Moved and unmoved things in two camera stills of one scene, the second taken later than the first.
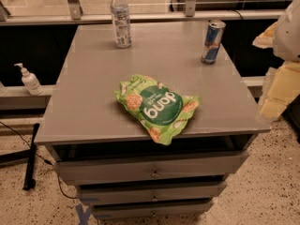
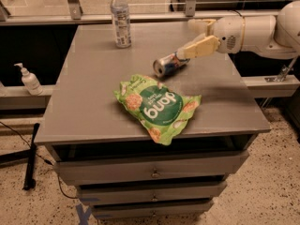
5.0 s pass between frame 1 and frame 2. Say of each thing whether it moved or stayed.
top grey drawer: stayed
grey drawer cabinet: stayed
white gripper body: moved
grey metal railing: stayed
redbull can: moved
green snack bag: stayed
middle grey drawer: stayed
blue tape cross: stayed
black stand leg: stayed
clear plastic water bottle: stayed
